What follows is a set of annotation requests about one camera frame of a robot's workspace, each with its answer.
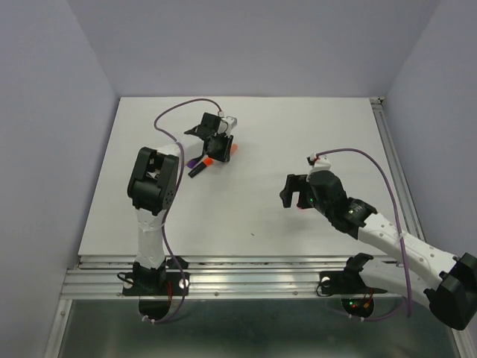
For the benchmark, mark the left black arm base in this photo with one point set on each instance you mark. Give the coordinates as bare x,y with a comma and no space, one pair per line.
161,291

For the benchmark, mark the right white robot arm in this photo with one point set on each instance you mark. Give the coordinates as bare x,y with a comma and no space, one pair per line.
441,282

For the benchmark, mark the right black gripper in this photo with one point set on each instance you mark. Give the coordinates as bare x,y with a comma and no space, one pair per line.
295,183

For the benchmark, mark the aluminium rail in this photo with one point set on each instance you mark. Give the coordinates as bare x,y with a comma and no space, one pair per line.
406,203
210,278

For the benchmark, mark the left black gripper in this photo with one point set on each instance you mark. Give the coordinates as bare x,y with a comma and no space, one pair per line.
225,155

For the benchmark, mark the aluminium front rail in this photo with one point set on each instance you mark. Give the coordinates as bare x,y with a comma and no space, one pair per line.
210,278

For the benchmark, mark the black highlighter purple cap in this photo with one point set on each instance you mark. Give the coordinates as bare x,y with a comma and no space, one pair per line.
191,164

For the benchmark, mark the aluminium right rail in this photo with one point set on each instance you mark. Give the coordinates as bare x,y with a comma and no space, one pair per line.
406,203

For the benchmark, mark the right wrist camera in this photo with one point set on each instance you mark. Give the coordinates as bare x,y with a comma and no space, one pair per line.
318,163

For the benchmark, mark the black highlighter orange cap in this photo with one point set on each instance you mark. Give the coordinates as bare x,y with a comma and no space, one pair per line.
201,165

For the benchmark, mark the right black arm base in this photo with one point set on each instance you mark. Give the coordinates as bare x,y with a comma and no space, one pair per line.
349,282

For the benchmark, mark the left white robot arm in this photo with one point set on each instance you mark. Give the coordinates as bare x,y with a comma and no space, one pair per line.
153,182

